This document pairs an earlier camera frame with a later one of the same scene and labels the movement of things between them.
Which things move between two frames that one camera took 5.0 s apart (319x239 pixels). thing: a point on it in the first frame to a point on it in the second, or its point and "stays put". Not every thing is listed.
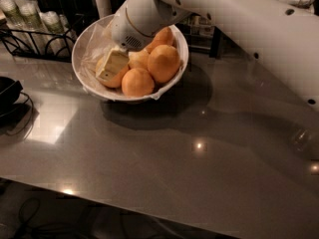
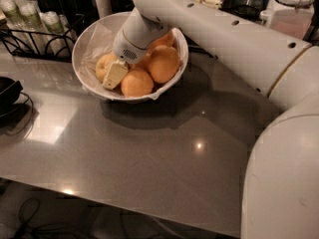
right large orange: x=163 y=63 stays put
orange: x=137 y=83 stays put
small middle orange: x=139 y=59 stays put
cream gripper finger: x=105 y=75 to x=110 y=84
